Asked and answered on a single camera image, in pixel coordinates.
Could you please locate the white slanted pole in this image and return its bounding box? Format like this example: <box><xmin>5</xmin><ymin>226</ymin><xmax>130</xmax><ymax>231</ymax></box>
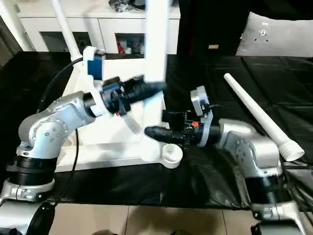
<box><xmin>0</xmin><ymin>6</ymin><xmax>26</xmax><ymax>51</ymax></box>

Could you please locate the white plastic table top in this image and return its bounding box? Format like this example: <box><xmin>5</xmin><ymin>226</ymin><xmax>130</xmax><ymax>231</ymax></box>
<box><xmin>55</xmin><ymin>54</ymin><xmax>183</xmax><ymax>172</ymax></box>

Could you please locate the grey cushion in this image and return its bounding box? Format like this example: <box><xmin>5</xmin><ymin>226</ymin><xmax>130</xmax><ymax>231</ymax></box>
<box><xmin>235</xmin><ymin>11</ymin><xmax>313</xmax><ymax>58</ymax></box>

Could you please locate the bag of black parts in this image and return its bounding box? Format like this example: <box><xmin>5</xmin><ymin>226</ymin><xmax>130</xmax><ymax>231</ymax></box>
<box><xmin>109</xmin><ymin>0</ymin><xmax>133</xmax><ymax>13</ymax></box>

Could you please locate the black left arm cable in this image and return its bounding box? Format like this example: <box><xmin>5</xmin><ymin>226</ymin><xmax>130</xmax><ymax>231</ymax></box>
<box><xmin>40</xmin><ymin>57</ymin><xmax>86</xmax><ymax>205</ymax></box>

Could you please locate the white plastic table leg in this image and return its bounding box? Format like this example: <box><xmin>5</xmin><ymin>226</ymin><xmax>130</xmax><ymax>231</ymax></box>
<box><xmin>223</xmin><ymin>72</ymin><xmax>306</xmax><ymax>162</ymax></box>
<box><xmin>143</xmin><ymin>0</ymin><xmax>170</xmax><ymax>139</ymax></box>
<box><xmin>48</xmin><ymin>0</ymin><xmax>82</xmax><ymax>62</ymax></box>

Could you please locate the white sideboard with glass doors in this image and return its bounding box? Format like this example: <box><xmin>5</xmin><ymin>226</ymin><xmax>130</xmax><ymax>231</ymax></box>
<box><xmin>17</xmin><ymin>0</ymin><xmax>181</xmax><ymax>55</ymax></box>

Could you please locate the black cabinet with gold label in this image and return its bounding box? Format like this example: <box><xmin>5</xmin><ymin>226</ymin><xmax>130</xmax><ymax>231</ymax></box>
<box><xmin>178</xmin><ymin>0</ymin><xmax>252</xmax><ymax>56</ymax></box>

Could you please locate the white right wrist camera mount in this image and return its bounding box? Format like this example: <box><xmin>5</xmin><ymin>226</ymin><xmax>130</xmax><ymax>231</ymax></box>
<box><xmin>190</xmin><ymin>85</ymin><xmax>214</xmax><ymax>148</ymax></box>

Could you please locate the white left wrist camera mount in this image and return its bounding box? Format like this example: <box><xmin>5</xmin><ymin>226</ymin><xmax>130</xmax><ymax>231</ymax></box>
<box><xmin>82</xmin><ymin>45</ymin><xmax>109</xmax><ymax>118</ymax></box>

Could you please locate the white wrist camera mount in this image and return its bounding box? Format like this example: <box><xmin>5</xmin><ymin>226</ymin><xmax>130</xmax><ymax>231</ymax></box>
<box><xmin>190</xmin><ymin>85</ymin><xmax>214</xmax><ymax>148</ymax></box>
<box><xmin>82</xmin><ymin>45</ymin><xmax>109</xmax><ymax>118</ymax></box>

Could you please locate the black work mat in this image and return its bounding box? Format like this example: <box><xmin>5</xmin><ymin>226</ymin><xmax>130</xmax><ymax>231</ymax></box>
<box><xmin>0</xmin><ymin>50</ymin><xmax>313</xmax><ymax>210</ymax></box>

